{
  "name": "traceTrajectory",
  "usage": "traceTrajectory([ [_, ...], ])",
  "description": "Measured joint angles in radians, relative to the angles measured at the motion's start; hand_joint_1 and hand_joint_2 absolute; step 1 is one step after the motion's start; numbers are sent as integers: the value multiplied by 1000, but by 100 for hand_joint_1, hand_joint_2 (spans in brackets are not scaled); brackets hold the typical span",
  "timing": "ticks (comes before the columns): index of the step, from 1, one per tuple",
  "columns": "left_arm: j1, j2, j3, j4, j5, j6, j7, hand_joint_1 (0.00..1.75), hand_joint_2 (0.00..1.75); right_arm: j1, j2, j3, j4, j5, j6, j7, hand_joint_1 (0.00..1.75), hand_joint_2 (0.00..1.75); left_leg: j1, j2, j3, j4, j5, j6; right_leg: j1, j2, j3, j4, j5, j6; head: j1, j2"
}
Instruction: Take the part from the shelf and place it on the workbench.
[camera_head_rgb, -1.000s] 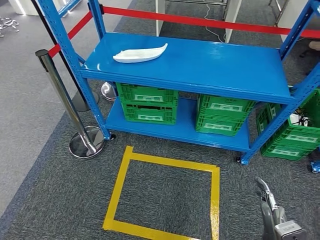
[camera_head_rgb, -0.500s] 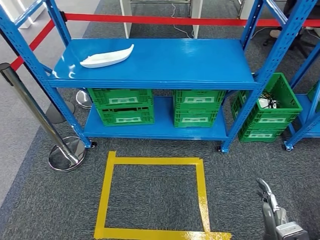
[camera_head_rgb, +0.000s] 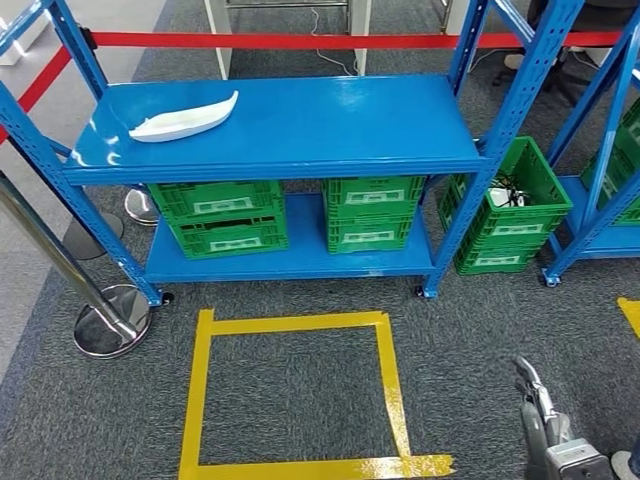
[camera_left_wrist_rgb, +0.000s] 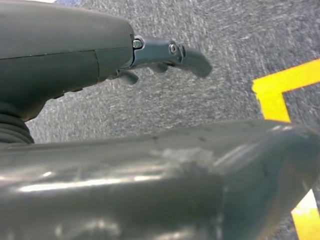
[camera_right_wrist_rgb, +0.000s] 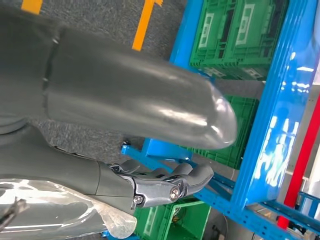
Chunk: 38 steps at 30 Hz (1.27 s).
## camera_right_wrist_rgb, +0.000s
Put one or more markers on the long red barrier belt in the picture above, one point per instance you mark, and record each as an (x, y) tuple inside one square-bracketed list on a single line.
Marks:
[(302, 159)]

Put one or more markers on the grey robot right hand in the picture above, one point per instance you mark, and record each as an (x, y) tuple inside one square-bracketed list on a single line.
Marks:
[(124, 96)]

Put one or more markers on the blue metal shelf rack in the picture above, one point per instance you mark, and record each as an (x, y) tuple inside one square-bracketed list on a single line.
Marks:
[(280, 116)]

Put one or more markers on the green plastic crate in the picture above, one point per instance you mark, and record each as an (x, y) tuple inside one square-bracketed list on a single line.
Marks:
[(225, 43), (246, 132)]

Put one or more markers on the large open green crate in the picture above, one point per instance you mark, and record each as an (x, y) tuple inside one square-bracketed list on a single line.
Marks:
[(160, 222)]

